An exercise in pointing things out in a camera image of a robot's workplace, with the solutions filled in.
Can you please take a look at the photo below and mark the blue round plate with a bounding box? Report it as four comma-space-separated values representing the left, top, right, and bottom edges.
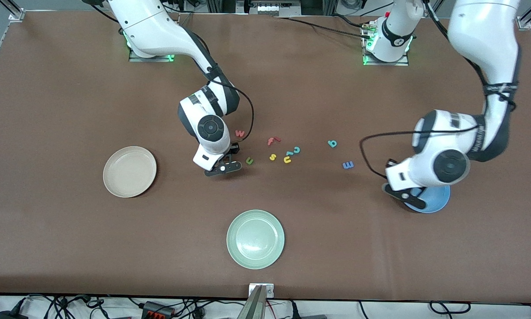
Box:
400, 184, 451, 214

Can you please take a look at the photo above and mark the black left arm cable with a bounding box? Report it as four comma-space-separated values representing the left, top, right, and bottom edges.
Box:
359, 0, 518, 180

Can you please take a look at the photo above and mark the green round plate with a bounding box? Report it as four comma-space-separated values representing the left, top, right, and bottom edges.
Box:
226, 210, 285, 270

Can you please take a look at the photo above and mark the metal bracket plate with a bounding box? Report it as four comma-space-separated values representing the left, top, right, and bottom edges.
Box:
249, 284, 275, 298

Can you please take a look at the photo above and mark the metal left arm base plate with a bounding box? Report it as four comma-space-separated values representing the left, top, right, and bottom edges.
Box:
363, 22, 410, 67

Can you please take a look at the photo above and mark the long black table cable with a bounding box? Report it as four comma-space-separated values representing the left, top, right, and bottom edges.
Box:
274, 17, 372, 39

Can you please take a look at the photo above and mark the aluminium profile post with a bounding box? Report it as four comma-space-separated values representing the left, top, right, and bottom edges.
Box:
236, 286, 268, 319

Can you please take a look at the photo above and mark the beige round plate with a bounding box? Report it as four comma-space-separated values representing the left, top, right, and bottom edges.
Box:
103, 146, 157, 198

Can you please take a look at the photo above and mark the short black table cable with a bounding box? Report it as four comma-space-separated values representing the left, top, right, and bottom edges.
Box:
332, 14, 372, 28

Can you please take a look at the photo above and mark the grey connector box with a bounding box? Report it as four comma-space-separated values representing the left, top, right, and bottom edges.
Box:
248, 0, 301, 17

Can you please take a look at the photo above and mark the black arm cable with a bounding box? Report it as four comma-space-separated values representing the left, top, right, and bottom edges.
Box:
205, 66, 255, 144
359, 0, 518, 180

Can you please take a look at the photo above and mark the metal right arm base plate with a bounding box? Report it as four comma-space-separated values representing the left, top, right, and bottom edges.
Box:
129, 48, 176, 62

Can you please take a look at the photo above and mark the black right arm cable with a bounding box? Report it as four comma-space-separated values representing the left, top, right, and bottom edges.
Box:
205, 66, 255, 144

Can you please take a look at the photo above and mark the black orange power strip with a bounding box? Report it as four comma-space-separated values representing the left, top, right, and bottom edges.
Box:
141, 301, 175, 319

